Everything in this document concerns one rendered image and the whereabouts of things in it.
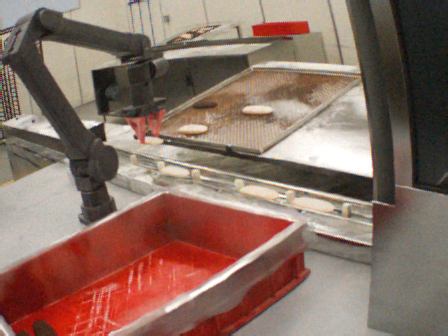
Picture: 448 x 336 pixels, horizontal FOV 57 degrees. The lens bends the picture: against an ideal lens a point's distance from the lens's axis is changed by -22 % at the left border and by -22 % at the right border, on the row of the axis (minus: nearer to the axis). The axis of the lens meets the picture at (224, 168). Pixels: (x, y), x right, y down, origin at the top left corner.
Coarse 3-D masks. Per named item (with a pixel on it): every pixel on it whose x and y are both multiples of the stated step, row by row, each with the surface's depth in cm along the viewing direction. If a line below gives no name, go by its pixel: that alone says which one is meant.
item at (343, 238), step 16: (32, 144) 192; (128, 176) 122; (144, 176) 119; (160, 176) 117; (144, 192) 117; (192, 192) 104; (208, 192) 103; (224, 192) 101; (272, 208) 90; (288, 208) 89; (320, 224) 80; (336, 224) 79; (352, 224) 77; (320, 240) 78; (336, 240) 75; (352, 240) 72; (368, 240) 71; (336, 256) 77; (352, 256) 73; (368, 256) 70
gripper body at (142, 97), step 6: (138, 84) 118; (150, 84) 120; (132, 90) 119; (138, 90) 118; (144, 90) 119; (150, 90) 120; (132, 96) 120; (138, 96) 119; (144, 96) 119; (150, 96) 120; (132, 102) 121; (138, 102) 119; (144, 102) 120; (150, 102) 121; (156, 102) 121; (162, 102) 123; (126, 108) 121; (132, 108) 119; (138, 108) 118; (132, 114) 118
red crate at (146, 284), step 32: (160, 256) 87; (192, 256) 86; (224, 256) 84; (96, 288) 78; (128, 288) 77; (160, 288) 76; (192, 288) 75; (256, 288) 65; (288, 288) 69; (32, 320) 68; (64, 320) 68; (96, 320) 68; (128, 320) 67; (224, 320) 61
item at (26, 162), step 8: (112, 128) 201; (120, 128) 198; (128, 128) 194; (112, 136) 187; (8, 144) 243; (16, 144) 225; (8, 152) 249; (16, 152) 228; (24, 152) 211; (32, 152) 196; (16, 160) 235; (24, 160) 217; (32, 160) 201; (40, 160) 188; (48, 160) 175; (16, 168) 241; (24, 168) 222; (32, 168) 206; (40, 168) 192; (16, 176) 248; (24, 176) 228
